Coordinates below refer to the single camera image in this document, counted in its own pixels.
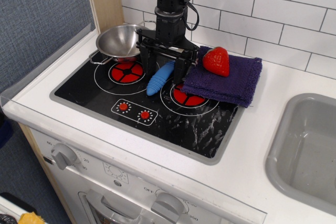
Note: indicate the grey sink basin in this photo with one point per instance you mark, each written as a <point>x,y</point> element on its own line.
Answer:
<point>301,160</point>

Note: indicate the purple cloth napkin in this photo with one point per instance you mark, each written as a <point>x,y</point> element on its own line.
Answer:
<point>238,88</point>

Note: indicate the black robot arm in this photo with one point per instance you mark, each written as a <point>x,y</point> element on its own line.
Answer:
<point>171,6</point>

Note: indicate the wooden side post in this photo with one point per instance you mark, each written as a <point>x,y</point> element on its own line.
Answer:
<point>106,14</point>

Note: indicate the grey right oven knob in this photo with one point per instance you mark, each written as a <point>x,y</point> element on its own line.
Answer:
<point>168,207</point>

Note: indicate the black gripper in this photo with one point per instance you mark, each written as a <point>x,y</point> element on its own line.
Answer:
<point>168,39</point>

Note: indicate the oven door handle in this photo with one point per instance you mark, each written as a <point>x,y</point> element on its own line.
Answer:
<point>104,214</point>

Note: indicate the blue handled metal spoon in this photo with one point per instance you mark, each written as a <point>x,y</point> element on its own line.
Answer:
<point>159,79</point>

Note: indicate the grey oven knob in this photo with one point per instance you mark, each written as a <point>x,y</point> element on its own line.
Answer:
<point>63,156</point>
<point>168,207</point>

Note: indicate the steel bowl with handles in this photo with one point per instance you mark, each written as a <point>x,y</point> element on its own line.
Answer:
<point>119,43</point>

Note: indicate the red toy strawberry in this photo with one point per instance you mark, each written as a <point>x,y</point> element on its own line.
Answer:
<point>216,61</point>

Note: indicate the black toy stovetop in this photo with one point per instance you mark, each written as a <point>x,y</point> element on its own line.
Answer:
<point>115,93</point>

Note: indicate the yellow object bottom left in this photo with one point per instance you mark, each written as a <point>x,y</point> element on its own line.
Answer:
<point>31,218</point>

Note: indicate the grey left oven knob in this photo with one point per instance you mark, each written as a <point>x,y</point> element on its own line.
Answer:
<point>63,156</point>

